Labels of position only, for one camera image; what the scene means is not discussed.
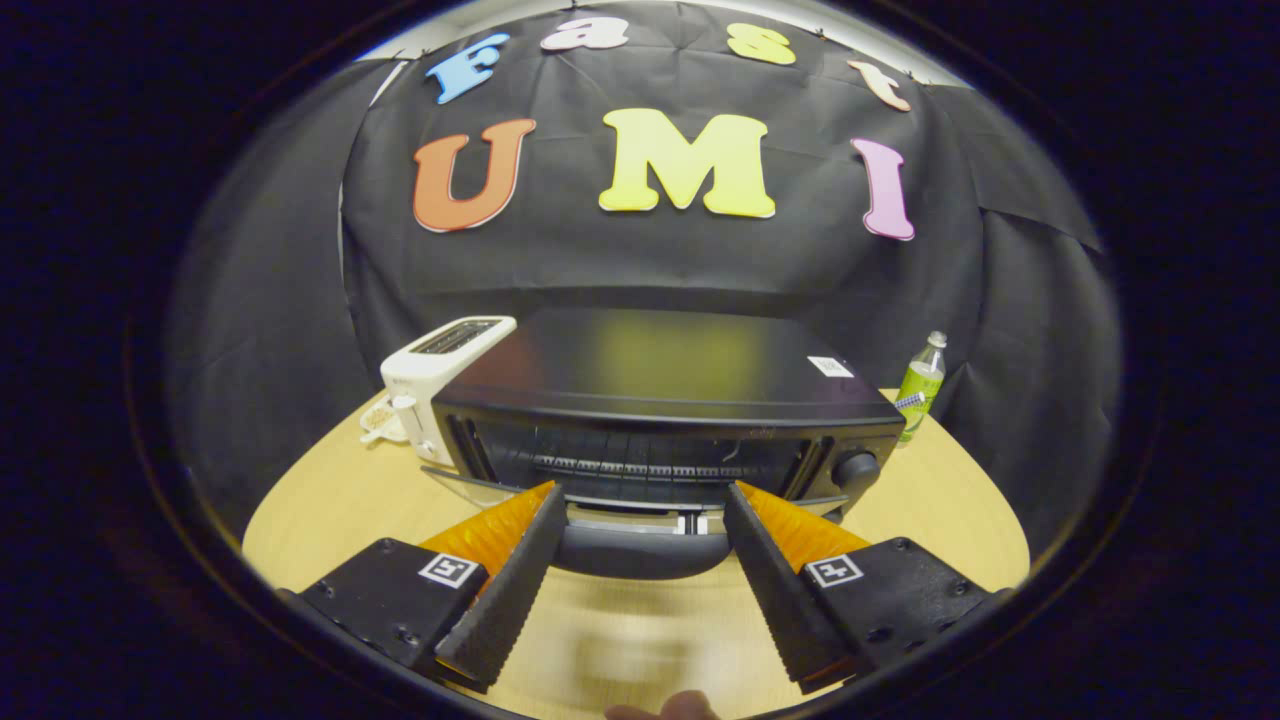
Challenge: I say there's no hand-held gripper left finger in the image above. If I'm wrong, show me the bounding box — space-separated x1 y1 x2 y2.
297 481 568 695

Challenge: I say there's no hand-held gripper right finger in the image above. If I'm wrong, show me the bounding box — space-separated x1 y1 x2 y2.
723 481 1001 696

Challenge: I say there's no black toaster oven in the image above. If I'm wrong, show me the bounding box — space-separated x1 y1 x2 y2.
420 307 908 582

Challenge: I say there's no white pop-up toaster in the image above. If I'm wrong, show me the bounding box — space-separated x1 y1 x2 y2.
380 315 518 468

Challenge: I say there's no small white dish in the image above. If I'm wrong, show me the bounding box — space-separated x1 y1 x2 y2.
358 395 411 446

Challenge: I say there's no green label plastic bottle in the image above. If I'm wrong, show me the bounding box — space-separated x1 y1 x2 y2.
893 331 948 448

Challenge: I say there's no black backdrop cloth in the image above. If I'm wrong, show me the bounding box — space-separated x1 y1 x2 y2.
165 0 1126 561

